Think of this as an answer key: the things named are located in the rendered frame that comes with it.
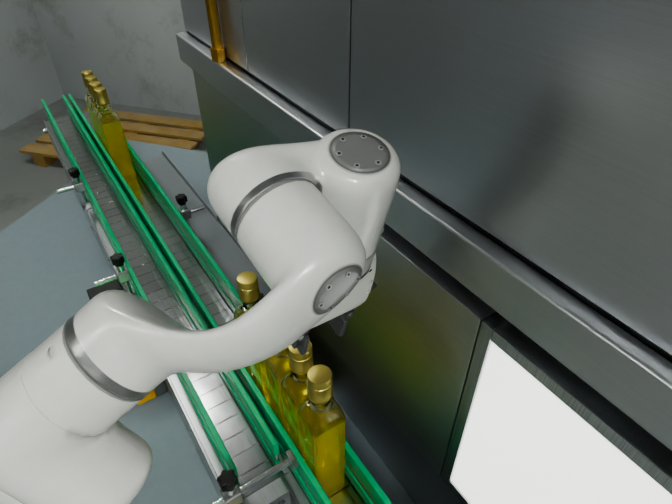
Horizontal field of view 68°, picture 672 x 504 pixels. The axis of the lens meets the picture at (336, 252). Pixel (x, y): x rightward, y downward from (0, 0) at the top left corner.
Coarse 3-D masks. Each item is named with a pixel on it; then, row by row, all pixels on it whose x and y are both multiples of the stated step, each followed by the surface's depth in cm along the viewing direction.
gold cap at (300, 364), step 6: (288, 348) 72; (294, 354) 71; (300, 354) 71; (306, 354) 71; (312, 354) 73; (294, 360) 72; (300, 360) 71; (306, 360) 72; (312, 360) 74; (294, 366) 72; (300, 366) 72; (306, 366) 72; (312, 366) 74; (294, 372) 73; (300, 372) 73; (306, 372) 73
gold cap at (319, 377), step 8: (312, 368) 69; (320, 368) 69; (328, 368) 69; (312, 376) 68; (320, 376) 68; (328, 376) 68; (312, 384) 67; (320, 384) 67; (328, 384) 67; (312, 392) 68; (320, 392) 68; (328, 392) 68; (312, 400) 69; (320, 400) 69; (328, 400) 69
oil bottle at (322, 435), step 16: (304, 400) 74; (304, 416) 72; (320, 416) 71; (336, 416) 72; (304, 432) 75; (320, 432) 71; (336, 432) 74; (304, 448) 78; (320, 448) 73; (336, 448) 76; (320, 464) 76; (336, 464) 79; (320, 480) 79; (336, 480) 82
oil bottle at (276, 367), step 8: (264, 360) 81; (272, 360) 79; (280, 360) 79; (288, 360) 79; (272, 368) 79; (280, 368) 78; (288, 368) 79; (272, 376) 81; (280, 376) 79; (272, 384) 82; (272, 392) 84; (280, 392) 81; (272, 400) 87; (280, 400) 82; (272, 408) 89; (280, 408) 84; (280, 416) 86
